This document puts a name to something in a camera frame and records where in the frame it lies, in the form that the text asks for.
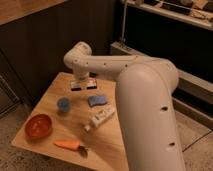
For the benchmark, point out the orange toy carrot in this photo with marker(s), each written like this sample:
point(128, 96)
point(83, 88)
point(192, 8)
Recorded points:
point(71, 145)

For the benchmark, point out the black and white eraser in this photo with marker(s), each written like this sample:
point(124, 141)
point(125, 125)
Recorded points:
point(83, 86)

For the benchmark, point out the blue cup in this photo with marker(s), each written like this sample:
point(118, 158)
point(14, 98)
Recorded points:
point(63, 105)

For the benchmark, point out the red bowl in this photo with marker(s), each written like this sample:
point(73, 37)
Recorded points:
point(39, 126)

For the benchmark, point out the white tube bottle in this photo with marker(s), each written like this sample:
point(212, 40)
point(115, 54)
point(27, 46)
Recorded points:
point(99, 118)

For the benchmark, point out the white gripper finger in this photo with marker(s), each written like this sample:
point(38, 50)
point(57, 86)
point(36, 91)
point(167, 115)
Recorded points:
point(90, 82)
point(75, 82)

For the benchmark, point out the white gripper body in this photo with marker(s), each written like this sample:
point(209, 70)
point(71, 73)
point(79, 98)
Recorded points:
point(80, 74)

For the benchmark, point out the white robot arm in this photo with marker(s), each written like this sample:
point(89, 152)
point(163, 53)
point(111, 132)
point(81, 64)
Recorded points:
point(143, 93)

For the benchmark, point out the grey metal rail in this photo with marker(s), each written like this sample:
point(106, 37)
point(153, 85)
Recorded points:
point(201, 89)

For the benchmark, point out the wooden shelf with items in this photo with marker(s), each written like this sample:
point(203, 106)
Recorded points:
point(194, 15)

